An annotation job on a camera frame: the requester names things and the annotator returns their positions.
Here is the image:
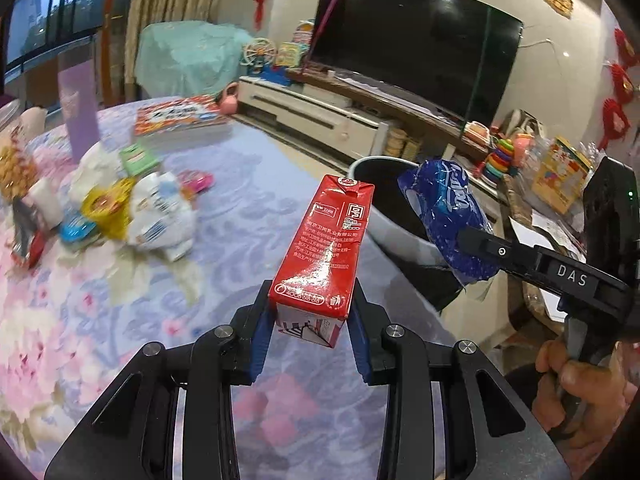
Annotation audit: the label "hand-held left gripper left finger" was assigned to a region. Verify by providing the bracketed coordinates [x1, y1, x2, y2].
[44, 280, 274, 480]

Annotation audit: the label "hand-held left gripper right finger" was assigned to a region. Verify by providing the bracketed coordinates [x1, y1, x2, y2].
[349, 280, 574, 480]

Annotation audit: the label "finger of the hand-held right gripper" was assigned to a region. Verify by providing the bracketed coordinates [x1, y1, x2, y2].
[457, 226, 547, 282]

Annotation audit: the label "blue plastic wrapper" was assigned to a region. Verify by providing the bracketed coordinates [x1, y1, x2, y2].
[397, 158, 502, 287]

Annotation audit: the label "grey bin with black bag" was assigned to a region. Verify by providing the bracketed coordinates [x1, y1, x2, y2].
[348, 156, 482, 312]

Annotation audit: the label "red milk carton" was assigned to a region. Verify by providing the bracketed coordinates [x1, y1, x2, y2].
[268, 174, 376, 350]

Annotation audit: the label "white plastic snack bag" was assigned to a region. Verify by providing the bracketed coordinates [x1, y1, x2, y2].
[125, 171, 197, 262]

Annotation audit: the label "yellow snack wrapper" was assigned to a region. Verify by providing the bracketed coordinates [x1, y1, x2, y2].
[81, 180, 136, 241]

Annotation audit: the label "blue small packet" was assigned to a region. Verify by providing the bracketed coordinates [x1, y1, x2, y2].
[60, 212, 99, 246]

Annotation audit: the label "green milk carton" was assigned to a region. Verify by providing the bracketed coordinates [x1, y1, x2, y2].
[120, 142, 162, 178]

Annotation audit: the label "small white bottle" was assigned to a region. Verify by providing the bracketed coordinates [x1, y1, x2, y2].
[29, 177, 66, 227]

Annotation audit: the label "person's right hand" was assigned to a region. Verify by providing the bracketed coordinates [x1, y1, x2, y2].
[531, 332, 640, 467]

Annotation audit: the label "yellow toy box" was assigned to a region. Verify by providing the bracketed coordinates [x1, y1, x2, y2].
[530, 137, 597, 214]

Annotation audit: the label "rainbow stacking rings toy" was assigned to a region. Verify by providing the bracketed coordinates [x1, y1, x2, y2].
[480, 137, 517, 179]

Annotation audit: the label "pink toy cash register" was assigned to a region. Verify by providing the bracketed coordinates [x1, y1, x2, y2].
[462, 121, 494, 149]

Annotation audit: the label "cream tins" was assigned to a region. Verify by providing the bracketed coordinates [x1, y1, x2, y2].
[385, 127, 422, 162]

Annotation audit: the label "pink snack wrapper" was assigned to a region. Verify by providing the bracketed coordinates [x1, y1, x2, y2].
[177, 170, 215, 196]

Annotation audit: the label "black flat television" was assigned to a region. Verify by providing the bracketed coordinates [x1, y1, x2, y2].
[307, 0, 524, 133]

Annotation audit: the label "white crumpled tissue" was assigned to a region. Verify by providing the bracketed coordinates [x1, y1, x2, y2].
[70, 142, 126, 201]

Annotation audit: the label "white television cabinet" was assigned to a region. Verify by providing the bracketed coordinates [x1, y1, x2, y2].
[237, 67, 501, 173]

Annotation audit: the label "pink kettlebell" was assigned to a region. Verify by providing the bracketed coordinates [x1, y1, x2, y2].
[218, 82, 240, 117]

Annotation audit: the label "red and silver wrapper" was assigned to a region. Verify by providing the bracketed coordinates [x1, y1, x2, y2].
[10, 200, 49, 268]

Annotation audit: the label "ferris wheel toy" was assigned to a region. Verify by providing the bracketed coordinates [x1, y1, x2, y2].
[242, 37, 277, 79]

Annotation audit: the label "colourful toy box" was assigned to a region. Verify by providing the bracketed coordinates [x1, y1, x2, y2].
[276, 20, 316, 69]

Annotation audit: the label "purple box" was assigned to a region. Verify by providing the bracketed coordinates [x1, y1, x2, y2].
[57, 52, 102, 163]

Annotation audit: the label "pink stick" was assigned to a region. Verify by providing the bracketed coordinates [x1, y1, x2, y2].
[299, 0, 349, 75]

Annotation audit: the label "teal furniture cover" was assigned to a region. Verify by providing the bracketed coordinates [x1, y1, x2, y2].
[136, 21, 256, 100]

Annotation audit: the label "bag of yellow snacks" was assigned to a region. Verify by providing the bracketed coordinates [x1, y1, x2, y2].
[0, 127, 37, 202]

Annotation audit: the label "dark framed window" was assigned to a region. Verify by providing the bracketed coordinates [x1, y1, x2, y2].
[4, 0, 136, 88]

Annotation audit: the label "red hanging wall ornaments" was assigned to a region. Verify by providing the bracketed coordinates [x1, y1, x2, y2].
[600, 27, 640, 152]

